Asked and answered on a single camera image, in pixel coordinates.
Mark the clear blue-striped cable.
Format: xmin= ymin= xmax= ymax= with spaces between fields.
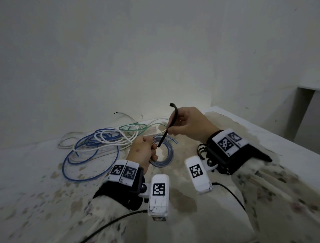
xmin=149 ymin=134 xmax=179 ymax=168

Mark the person's left hand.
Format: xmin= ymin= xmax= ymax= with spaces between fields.
xmin=126 ymin=135 xmax=158 ymax=169

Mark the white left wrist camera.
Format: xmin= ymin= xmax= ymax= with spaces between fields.
xmin=147 ymin=174 xmax=170 ymax=222

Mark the black right wristband with markers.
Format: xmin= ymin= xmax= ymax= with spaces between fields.
xmin=205 ymin=129 xmax=273 ymax=176

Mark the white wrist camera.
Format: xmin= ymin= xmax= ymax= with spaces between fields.
xmin=147 ymin=174 xmax=170 ymax=222
xmin=184 ymin=156 xmax=213 ymax=195

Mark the person's right forearm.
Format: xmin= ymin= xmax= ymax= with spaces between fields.
xmin=232 ymin=160 xmax=320 ymax=243

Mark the black camera lead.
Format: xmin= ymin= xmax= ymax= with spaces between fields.
xmin=212 ymin=182 xmax=247 ymax=213
xmin=86 ymin=210 xmax=148 ymax=243

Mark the black left wristband with markers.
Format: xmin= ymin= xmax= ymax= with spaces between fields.
xmin=93 ymin=160 xmax=145 ymax=211

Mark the green wire coil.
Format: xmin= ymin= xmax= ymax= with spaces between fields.
xmin=119 ymin=122 xmax=148 ymax=138

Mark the black wristband with markers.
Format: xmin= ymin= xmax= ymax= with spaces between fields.
xmin=93 ymin=160 xmax=145 ymax=211
xmin=205 ymin=129 xmax=273 ymax=176

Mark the black left camera lead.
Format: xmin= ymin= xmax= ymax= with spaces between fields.
xmin=86 ymin=210 xmax=148 ymax=243

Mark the bundle of black cable ties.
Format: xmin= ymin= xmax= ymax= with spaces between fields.
xmin=197 ymin=143 xmax=209 ymax=161

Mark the blue wire coil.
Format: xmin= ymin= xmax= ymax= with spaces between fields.
xmin=62 ymin=128 xmax=120 ymax=182

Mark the thin clear cable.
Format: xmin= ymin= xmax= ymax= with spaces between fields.
xmin=58 ymin=112 xmax=170 ymax=151

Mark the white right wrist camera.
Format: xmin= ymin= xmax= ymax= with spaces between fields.
xmin=184 ymin=156 xmax=213 ymax=195

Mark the black right camera lead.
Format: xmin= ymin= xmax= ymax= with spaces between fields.
xmin=212 ymin=182 xmax=247 ymax=213

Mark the person's left forearm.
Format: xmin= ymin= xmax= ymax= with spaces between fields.
xmin=50 ymin=195 xmax=150 ymax=243

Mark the person's right hand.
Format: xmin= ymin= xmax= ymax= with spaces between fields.
xmin=167 ymin=107 xmax=224 ymax=143

